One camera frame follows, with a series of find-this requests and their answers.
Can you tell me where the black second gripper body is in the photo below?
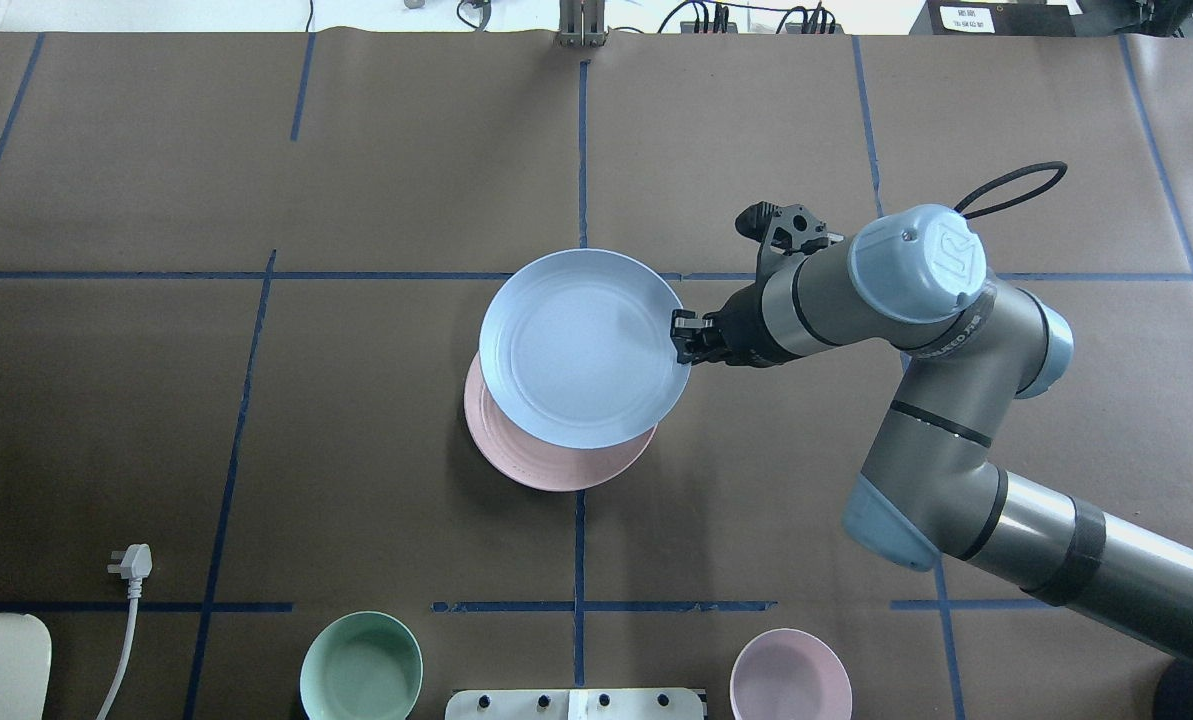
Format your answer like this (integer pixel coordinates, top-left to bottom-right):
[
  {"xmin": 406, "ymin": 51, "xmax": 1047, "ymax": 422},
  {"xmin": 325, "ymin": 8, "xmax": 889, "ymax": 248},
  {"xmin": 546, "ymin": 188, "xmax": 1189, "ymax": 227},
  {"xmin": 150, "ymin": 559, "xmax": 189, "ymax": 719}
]
[{"xmin": 701, "ymin": 284, "xmax": 787, "ymax": 368}]

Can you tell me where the blue plate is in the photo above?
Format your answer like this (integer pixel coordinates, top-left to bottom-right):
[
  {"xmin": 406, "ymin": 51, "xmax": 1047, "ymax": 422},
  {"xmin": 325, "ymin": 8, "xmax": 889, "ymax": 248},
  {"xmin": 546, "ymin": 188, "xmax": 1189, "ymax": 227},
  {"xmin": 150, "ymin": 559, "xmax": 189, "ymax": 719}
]
[{"xmin": 478, "ymin": 249, "xmax": 691, "ymax": 448}]

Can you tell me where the pink plate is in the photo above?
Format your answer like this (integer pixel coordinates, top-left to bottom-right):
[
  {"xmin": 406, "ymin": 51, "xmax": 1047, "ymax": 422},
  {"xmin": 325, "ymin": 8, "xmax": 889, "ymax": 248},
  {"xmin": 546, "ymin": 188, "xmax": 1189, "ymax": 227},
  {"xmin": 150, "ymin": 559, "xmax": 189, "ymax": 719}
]
[{"xmin": 463, "ymin": 354, "xmax": 657, "ymax": 492}]

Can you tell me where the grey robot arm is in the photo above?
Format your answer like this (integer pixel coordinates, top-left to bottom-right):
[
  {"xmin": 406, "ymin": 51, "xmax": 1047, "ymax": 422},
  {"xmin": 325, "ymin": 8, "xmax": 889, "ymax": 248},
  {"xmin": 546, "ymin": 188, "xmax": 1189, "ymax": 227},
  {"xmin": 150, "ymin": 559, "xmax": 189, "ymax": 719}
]
[{"xmin": 670, "ymin": 201, "xmax": 1193, "ymax": 664}]

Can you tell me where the pink bowl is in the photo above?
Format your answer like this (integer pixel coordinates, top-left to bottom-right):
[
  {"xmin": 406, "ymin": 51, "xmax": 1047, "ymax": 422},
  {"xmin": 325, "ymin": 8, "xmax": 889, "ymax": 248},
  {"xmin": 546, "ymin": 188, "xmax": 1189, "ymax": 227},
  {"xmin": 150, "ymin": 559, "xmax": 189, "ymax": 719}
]
[{"xmin": 729, "ymin": 628, "xmax": 855, "ymax": 719}]

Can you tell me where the black label box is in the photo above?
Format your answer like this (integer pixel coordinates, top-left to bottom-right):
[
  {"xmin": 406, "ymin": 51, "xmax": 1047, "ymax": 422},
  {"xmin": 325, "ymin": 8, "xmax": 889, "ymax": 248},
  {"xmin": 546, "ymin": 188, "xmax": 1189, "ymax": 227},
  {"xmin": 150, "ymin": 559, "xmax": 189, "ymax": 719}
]
[{"xmin": 908, "ymin": 1, "xmax": 1076, "ymax": 37}]

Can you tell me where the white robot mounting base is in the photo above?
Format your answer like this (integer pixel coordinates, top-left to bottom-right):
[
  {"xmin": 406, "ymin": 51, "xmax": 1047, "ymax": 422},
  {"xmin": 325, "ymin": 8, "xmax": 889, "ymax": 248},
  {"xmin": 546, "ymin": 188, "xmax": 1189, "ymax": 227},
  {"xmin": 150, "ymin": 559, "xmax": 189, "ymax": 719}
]
[{"xmin": 444, "ymin": 687, "xmax": 709, "ymax": 719}]

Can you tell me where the green bowl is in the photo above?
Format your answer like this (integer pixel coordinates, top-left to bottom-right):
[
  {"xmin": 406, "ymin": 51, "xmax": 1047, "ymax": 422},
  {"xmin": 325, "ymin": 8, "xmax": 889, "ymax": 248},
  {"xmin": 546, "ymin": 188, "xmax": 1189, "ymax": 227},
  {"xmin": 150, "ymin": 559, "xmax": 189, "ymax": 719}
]
[{"xmin": 299, "ymin": 612, "xmax": 424, "ymax": 719}]

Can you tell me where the dark blue pot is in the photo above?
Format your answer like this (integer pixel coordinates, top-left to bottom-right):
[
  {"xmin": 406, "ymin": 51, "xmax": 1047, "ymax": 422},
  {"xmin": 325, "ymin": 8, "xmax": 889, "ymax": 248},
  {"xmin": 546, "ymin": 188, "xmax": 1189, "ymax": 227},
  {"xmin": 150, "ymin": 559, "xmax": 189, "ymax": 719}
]
[{"xmin": 1150, "ymin": 660, "xmax": 1193, "ymax": 719}]

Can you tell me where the cream toaster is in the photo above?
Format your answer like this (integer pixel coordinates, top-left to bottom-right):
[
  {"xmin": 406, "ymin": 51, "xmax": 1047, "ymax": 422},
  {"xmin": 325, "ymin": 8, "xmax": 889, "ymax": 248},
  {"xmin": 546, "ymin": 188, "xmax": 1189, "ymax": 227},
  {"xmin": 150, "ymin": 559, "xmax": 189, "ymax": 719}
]
[{"xmin": 0, "ymin": 612, "xmax": 52, "ymax": 719}]

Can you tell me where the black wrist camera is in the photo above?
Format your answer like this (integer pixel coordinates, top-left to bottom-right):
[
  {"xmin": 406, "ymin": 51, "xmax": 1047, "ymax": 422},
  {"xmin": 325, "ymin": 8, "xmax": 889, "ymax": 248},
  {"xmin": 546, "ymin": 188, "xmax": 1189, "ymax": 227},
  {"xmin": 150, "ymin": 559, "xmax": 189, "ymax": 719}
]
[{"xmin": 734, "ymin": 201, "xmax": 846, "ymax": 286}]

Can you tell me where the aluminium frame post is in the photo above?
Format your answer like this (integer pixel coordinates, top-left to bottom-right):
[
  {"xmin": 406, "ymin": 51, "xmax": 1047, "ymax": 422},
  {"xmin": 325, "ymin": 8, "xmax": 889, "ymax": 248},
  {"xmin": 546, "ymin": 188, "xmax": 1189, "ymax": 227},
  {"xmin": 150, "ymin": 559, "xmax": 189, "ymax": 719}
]
[{"xmin": 556, "ymin": 0, "xmax": 608, "ymax": 49}]

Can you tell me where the white power plug cable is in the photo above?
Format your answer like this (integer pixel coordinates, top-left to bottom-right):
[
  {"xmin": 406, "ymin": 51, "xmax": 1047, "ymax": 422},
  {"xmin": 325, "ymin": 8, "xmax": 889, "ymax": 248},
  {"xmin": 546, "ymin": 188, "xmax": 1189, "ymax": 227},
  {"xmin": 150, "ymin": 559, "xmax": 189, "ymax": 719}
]
[{"xmin": 94, "ymin": 544, "xmax": 153, "ymax": 720}]

